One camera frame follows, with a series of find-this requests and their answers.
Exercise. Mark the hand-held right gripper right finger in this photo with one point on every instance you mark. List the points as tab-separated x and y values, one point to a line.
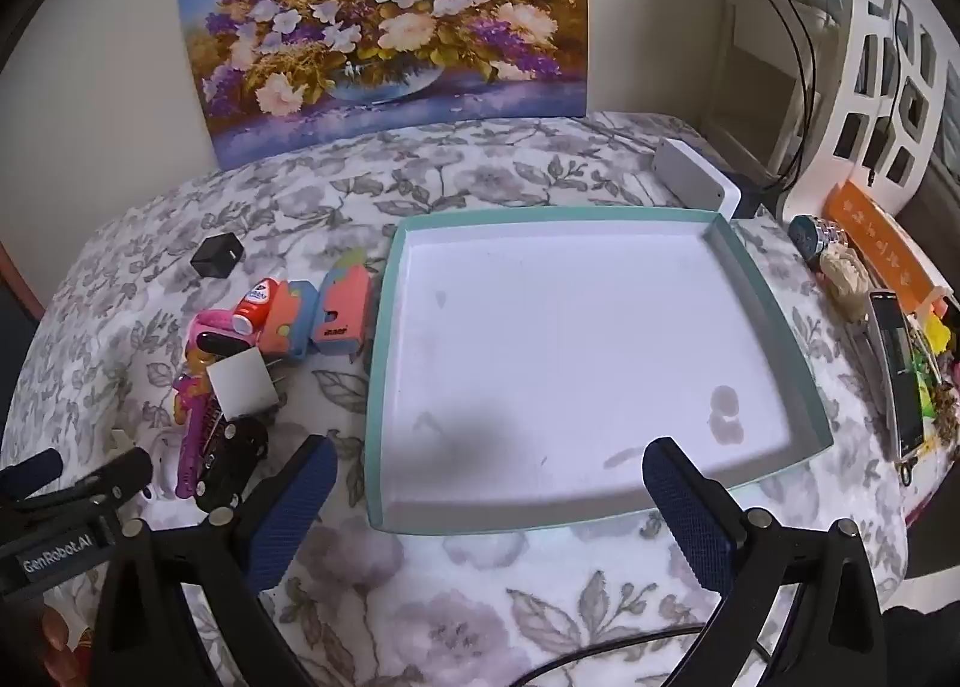
686	514

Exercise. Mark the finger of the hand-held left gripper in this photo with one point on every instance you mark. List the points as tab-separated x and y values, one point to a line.
116	477
34	473

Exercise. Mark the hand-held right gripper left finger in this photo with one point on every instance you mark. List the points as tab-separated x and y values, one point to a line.
292	514

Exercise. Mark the magenta lighter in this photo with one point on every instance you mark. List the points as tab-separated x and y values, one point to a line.
191	466

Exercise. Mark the black toy car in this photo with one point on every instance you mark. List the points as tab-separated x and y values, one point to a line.
236	458

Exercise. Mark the pink dog toy figure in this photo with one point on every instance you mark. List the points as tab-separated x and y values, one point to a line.
191	387

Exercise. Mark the white charger block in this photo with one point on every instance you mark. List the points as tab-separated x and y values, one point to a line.
240	387

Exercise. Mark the pink smart band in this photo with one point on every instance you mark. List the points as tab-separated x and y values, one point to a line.
225	340

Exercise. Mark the orange blue toy block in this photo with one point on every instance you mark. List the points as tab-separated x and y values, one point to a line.
289	319

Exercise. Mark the teal-rimmed white tray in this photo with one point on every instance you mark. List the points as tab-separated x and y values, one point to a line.
562	357

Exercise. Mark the orange glue tube white cap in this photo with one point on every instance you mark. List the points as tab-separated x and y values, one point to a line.
251	308

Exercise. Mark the black charger block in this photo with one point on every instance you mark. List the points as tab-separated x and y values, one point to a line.
216	256

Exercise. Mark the person's left hand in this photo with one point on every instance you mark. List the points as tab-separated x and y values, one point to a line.
67	649

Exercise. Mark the grey metal tool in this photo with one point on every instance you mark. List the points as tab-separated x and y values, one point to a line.
862	349

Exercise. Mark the smartphone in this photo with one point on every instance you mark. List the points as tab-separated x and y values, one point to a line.
896	379

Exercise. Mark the cream crumpled cloth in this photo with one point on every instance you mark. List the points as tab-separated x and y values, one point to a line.
844	278

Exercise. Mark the round blue tin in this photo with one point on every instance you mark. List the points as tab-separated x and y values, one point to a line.
806	237

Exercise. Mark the yellow plastic toy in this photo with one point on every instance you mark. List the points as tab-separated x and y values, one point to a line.
937	334

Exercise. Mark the orange box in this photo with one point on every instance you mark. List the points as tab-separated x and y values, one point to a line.
877	237

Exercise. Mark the white power bank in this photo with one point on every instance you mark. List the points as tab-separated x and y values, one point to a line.
694	177

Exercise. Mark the white cutout rack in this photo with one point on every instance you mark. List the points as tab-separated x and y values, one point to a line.
825	154

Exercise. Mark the flower painting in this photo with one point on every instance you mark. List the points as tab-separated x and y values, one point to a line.
375	19

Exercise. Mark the white wooden frame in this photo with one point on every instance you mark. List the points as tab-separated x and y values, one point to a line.
742	4

